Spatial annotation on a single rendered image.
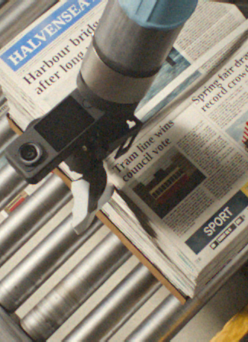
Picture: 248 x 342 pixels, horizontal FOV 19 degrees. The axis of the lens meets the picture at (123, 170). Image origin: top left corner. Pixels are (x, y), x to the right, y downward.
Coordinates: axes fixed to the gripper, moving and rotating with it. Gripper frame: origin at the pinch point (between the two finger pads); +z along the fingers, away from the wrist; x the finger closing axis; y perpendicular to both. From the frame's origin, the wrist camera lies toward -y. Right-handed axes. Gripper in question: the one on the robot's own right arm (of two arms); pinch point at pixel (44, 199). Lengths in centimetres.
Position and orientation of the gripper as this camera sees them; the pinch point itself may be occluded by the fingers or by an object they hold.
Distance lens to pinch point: 91.7
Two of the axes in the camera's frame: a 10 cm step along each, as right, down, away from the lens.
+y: 6.3, -4.1, 6.6
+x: -6.9, -6.9, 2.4
